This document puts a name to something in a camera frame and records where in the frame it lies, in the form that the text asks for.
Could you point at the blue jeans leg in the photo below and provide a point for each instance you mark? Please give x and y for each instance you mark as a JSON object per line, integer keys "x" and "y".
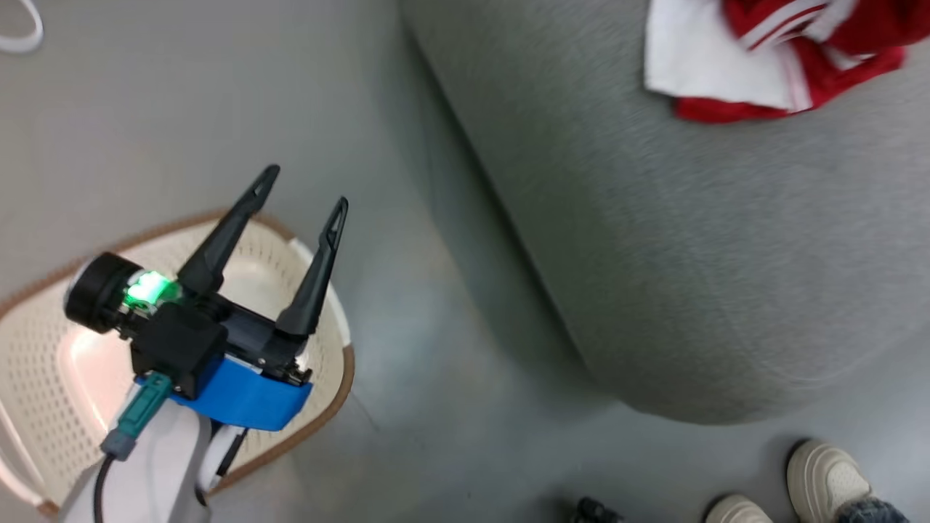
{"x": 872, "y": 512}

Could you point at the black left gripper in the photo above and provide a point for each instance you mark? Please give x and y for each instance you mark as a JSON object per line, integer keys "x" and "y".
{"x": 102, "y": 294}

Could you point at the red and white jersey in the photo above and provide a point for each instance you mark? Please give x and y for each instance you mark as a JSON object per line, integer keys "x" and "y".
{"x": 726, "y": 65}

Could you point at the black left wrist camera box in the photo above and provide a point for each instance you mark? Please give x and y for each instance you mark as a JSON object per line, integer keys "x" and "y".
{"x": 178, "y": 349}

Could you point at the cream perforated laundry basket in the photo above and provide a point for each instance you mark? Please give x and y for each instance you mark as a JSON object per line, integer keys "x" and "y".
{"x": 51, "y": 363}

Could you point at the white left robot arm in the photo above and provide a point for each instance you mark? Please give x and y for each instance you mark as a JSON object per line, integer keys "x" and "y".
{"x": 156, "y": 472}

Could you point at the cream sneaker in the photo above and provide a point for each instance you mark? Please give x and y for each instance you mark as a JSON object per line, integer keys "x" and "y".
{"x": 737, "y": 511}
{"x": 825, "y": 479}

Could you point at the small black object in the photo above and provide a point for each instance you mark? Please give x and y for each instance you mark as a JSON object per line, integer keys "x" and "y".
{"x": 596, "y": 511}

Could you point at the grey fabric sofa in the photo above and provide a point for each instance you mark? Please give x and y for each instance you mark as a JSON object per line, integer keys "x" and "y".
{"x": 690, "y": 240}

